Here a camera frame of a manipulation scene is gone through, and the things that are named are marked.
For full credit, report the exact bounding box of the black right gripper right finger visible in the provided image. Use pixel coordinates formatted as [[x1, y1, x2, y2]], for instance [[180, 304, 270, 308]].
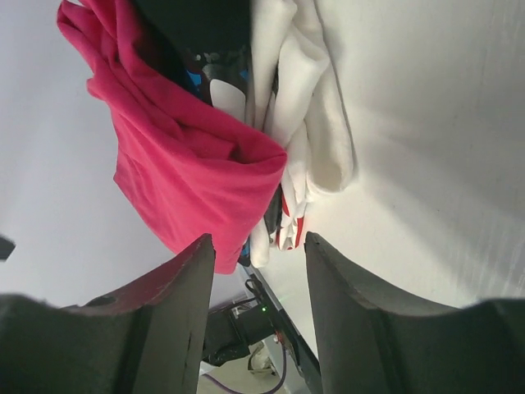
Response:
[[304, 232, 524, 393]]

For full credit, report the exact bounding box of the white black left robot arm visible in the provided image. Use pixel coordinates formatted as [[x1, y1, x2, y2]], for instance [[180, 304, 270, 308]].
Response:
[[202, 304, 276, 367]]

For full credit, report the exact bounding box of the pink t shirt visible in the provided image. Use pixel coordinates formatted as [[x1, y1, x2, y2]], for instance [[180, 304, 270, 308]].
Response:
[[57, 1, 287, 274]]

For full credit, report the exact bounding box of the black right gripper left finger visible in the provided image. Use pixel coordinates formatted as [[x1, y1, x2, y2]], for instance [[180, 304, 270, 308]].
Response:
[[1, 235, 215, 393]]

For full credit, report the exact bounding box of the white red shirt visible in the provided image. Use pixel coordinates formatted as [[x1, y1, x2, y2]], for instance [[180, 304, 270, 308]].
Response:
[[247, 1, 354, 268]]

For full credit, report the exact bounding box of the black t shirt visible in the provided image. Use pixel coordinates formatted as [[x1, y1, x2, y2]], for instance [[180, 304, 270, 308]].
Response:
[[133, 0, 253, 266]]

